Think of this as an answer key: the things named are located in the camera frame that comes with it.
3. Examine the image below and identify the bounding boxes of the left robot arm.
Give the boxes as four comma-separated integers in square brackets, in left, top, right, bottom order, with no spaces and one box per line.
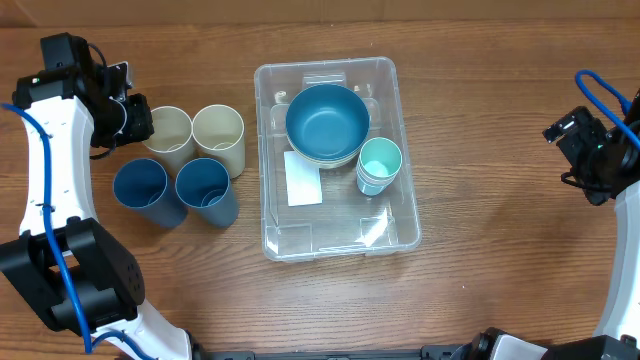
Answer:
[1,33,206,359]

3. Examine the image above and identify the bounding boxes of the white label in container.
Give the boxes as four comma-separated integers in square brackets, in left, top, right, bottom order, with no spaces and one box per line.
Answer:
[284,151,323,207]

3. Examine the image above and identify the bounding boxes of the cream bowl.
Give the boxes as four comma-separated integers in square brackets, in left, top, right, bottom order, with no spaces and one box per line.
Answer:
[287,135,365,169]

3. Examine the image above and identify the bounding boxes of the mint green small cup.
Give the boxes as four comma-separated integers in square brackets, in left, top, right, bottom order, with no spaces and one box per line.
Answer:
[357,137,403,186]

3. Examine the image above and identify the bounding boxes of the clear plastic storage container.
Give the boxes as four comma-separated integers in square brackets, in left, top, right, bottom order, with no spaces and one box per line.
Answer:
[254,57,421,262]

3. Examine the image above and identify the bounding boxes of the light blue small cup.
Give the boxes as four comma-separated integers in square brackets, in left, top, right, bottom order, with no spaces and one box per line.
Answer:
[357,174,389,196]

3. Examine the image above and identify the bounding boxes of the dark blue tall cup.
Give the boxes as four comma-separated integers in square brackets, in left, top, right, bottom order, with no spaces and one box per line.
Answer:
[175,158,239,228]
[113,158,187,228]

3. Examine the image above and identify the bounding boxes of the dark blue bowl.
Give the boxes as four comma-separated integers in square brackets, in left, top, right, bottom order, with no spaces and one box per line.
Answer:
[285,84,371,140]

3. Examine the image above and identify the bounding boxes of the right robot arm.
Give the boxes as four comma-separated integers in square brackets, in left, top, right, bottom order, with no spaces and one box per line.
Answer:
[543,106,639,339]

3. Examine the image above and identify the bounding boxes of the cream tall cup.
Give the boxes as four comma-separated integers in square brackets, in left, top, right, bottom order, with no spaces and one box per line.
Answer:
[193,104,246,178]
[143,106,197,177]

